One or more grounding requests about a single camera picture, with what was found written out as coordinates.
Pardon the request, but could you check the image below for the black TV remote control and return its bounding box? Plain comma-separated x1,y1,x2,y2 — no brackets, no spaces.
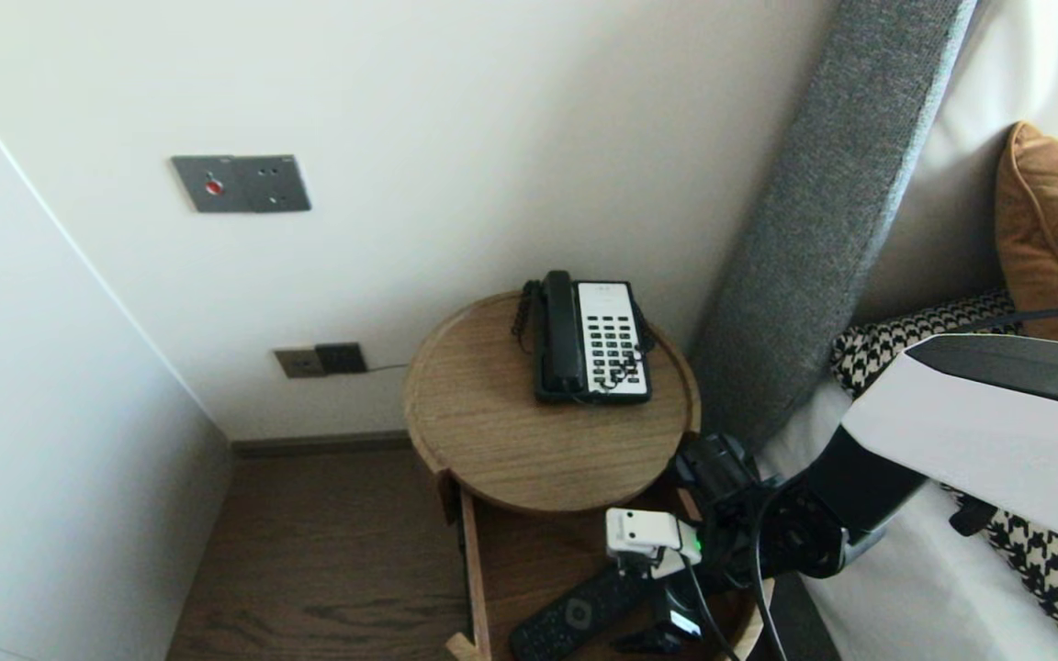
508,562,660,661

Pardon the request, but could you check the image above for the round wooden bedside table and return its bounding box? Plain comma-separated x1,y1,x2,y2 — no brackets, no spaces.
442,464,773,661
403,292,703,515

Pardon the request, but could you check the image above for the black and white desk telephone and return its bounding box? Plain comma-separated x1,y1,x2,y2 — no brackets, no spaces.
529,271,655,406

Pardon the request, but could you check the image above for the black white houndstooth pillow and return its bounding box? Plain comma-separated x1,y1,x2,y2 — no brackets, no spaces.
830,289,1058,661

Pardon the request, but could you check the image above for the black telephone handset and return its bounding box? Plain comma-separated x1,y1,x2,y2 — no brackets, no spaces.
538,271,588,396

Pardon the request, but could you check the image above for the grey fabric headboard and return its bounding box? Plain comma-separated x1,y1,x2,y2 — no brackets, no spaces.
687,0,975,455

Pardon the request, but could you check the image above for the brown wooden baseboard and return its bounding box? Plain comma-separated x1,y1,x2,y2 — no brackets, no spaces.
231,431,412,462

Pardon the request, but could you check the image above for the brown velvet pillow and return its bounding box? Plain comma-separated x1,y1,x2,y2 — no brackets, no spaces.
996,121,1058,350

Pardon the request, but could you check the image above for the white bed pillow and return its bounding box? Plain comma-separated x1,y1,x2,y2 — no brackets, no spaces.
850,0,1058,324

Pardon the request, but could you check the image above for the grey upholstered bed frame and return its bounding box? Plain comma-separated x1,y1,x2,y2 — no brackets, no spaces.
772,574,847,661

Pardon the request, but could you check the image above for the black coiled telephone cord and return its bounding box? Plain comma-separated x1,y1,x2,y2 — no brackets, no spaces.
511,280,656,405

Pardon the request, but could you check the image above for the dark grey wall power socket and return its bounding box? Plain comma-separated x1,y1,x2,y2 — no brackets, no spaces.
314,342,368,376

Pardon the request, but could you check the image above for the beige wall socket plate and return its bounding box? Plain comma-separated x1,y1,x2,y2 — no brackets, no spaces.
274,348,323,380

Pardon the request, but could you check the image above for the grey wall switch panel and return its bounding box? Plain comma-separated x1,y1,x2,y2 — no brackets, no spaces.
171,154,313,215

